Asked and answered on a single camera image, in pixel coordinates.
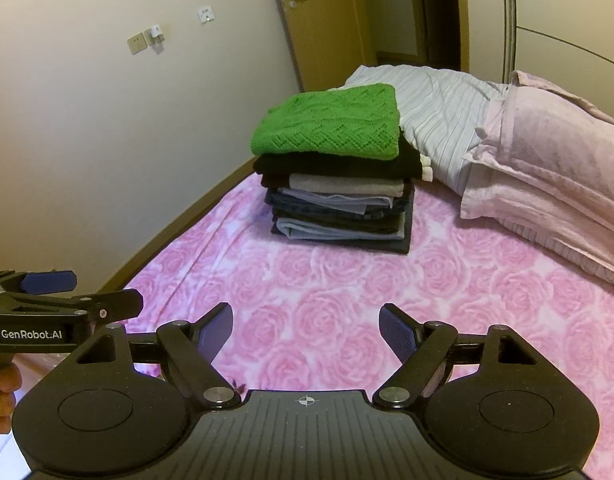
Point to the striped lilac duvet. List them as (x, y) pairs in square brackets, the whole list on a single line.
[(437, 105)]

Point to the cream wardrobe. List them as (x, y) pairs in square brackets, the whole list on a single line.
[(577, 10)]

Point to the pink folded quilt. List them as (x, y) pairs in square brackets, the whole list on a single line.
[(547, 160)]

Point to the green knit sweater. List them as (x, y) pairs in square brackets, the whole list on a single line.
[(327, 120)]

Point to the beige wall socket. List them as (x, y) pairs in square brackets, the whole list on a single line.
[(137, 43)]

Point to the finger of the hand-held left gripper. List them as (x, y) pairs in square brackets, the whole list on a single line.
[(107, 305), (49, 282)]

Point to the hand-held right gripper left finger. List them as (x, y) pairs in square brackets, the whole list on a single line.
[(216, 331)]

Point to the stack of folded clothes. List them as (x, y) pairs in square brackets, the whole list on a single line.
[(337, 210)]

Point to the white plug adapter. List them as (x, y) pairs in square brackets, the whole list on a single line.
[(155, 35)]

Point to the wooden door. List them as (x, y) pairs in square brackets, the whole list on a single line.
[(327, 20)]

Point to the pink rose blanket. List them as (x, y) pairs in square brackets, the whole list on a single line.
[(337, 300)]

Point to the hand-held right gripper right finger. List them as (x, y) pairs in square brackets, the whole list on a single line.
[(398, 332)]

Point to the person's left hand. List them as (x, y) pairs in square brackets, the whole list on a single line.
[(4, 380)]

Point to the dark wooden door frame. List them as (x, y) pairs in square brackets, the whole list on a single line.
[(442, 10)]

